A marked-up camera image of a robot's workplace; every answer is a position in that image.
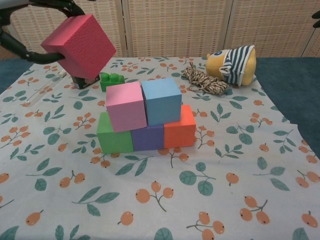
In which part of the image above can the purple foam cube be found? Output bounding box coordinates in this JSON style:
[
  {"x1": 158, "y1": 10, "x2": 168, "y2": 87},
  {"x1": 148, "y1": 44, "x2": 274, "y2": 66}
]
[{"x1": 131, "y1": 124, "x2": 166, "y2": 152}]

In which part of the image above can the light blue foam cube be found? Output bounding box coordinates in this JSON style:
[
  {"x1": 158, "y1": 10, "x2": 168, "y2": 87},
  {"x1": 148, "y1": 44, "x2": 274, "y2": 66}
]
[{"x1": 141, "y1": 77, "x2": 182, "y2": 127}]

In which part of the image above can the woven folding screen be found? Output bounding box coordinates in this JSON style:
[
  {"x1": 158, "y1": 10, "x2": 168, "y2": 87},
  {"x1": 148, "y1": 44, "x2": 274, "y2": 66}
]
[{"x1": 0, "y1": 0, "x2": 320, "y2": 60}]

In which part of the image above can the striped twine rope bundle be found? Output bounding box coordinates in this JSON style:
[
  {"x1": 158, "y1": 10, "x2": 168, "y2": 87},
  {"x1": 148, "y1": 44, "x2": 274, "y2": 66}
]
[{"x1": 181, "y1": 62, "x2": 230, "y2": 96}]

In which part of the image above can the green toy building brick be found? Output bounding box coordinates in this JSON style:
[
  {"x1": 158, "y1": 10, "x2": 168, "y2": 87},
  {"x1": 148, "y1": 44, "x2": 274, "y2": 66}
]
[{"x1": 100, "y1": 72, "x2": 126, "y2": 93}]

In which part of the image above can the pink foam cube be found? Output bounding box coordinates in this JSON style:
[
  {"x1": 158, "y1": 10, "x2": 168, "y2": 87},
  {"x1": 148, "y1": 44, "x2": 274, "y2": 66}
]
[{"x1": 105, "y1": 81, "x2": 148, "y2": 133}]

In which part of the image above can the orange foam cube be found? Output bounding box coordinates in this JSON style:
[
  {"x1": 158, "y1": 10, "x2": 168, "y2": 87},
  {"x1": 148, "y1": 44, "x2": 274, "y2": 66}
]
[{"x1": 163, "y1": 104, "x2": 197, "y2": 149}]

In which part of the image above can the crimson red foam cube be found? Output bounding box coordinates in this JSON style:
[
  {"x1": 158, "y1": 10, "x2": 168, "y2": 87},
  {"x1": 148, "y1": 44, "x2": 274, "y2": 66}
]
[{"x1": 40, "y1": 14, "x2": 117, "y2": 80}]

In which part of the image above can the floral fruit print tablecloth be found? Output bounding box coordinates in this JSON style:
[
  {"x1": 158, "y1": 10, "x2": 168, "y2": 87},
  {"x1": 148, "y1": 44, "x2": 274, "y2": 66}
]
[{"x1": 0, "y1": 56, "x2": 320, "y2": 240}]

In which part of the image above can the dark green tin can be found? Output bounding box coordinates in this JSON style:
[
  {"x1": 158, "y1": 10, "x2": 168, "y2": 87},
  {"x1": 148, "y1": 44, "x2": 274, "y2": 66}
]
[{"x1": 72, "y1": 74, "x2": 101, "y2": 90}]

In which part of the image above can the green foam cube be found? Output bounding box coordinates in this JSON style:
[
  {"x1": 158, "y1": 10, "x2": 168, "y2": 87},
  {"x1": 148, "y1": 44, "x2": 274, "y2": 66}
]
[{"x1": 96, "y1": 111, "x2": 135, "y2": 155}]

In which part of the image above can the clear glass test tube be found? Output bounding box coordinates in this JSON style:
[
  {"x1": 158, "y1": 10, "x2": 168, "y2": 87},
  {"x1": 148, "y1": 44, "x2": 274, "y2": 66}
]
[{"x1": 26, "y1": 70, "x2": 67, "y2": 107}]

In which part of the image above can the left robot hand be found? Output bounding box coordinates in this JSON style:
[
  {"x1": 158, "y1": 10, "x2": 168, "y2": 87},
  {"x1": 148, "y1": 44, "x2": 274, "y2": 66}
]
[{"x1": 0, "y1": 0, "x2": 86, "y2": 65}]

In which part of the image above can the yellow plush toy striped shirt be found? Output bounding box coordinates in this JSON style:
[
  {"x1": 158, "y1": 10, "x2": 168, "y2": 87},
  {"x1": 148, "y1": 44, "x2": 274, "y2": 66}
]
[{"x1": 205, "y1": 44, "x2": 257, "y2": 87}]

